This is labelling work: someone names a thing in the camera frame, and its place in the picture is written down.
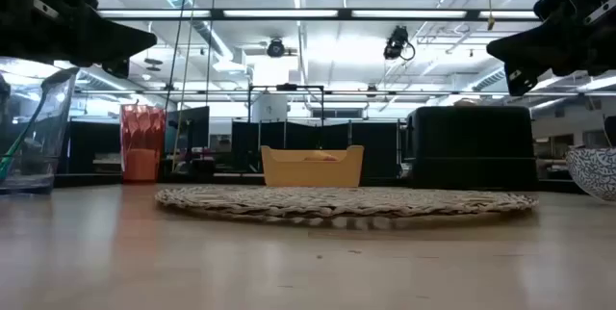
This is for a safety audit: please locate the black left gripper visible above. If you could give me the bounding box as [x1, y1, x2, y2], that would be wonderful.
[0, 0, 158, 79]

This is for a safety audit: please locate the white cylindrical tank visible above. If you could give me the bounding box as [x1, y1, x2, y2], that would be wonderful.
[250, 92, 289, 123]

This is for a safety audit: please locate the black toaster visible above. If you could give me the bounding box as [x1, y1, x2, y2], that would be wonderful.
[406, 105, 539, 191]

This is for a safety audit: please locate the yellow plastic tray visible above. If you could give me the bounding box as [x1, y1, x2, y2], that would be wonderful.
[261, 144, 365, 188]

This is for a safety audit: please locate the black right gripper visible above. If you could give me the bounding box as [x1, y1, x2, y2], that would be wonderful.
[486, 0, 616, 97]

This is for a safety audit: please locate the black computer monitor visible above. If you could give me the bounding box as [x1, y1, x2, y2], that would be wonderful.
[165, 106, 211, 157]

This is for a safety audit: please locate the clear glass container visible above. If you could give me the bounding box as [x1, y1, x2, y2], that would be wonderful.
[0, 57, 81, 195]

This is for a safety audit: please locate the black overhead light bar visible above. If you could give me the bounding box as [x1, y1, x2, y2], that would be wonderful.
[95, 8, 540, 23]

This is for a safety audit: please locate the round black ceiling camera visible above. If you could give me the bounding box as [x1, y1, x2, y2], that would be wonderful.
[267, 38, 287, 59]

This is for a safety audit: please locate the black overhead camera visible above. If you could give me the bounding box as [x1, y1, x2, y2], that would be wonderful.
[383, 25, 416, 62]

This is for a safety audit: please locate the round woven placemat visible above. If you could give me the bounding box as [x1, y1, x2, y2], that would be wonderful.
[154, 184, 539, 220]

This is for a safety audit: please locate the orange faceted plastic tumbler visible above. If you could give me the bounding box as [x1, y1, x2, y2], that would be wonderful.
[119, 104, 167, 185]

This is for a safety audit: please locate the blue white patterned bowl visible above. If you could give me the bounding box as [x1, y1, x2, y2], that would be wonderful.
[566, 145, 616, 204]

